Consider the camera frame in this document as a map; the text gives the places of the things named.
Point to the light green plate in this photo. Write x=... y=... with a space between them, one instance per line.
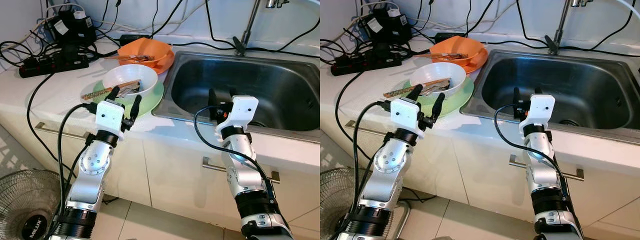
x=152 y=101
x=461 y=101

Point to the white bowl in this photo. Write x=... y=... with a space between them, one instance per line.
x=136 y=72
x=447 y=70

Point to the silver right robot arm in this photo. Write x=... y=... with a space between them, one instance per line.
x=242 y=170
x=542 y=167

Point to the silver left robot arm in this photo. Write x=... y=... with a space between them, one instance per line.
x=92 y=165
x=387 y=162

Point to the white kitchen cabinet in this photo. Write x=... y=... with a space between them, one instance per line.
x=475 y=170
x=165 y=170

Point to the metal spoon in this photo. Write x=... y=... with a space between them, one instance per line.
x=131 y=90
x=435 y=89

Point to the stainless steel sink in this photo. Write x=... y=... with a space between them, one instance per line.
x=260 y=85
x=565 y=85

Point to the orange plate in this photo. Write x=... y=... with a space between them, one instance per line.
x=166 y=65
x=480 y=62

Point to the orange bowl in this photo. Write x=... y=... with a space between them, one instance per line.
x=457 y=45
x=145 y=47

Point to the black power brick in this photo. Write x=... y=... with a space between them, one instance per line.
x=131 y=38
x=446 y=36

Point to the chrome faucet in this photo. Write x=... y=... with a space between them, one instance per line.
x=246 y=35
x=560 y=32

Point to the black power strip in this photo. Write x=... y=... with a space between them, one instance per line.
x=362 y=62
x=50 y=65

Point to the black charger with white labels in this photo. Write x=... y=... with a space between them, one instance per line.
x=72 y=30
x=385 y=27

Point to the metal cage floor fan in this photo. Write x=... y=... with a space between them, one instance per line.
x=345 y=205
x=25 y=205

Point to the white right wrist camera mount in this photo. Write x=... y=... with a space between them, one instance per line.
x=242 y=110
x=540 y=107

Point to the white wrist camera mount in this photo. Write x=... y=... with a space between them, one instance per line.
x=540 y=107
x=242 y=110
x=110 y=116
x=406 y=115

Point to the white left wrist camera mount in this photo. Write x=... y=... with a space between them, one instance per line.
x=110 y=116
x=406 y=115

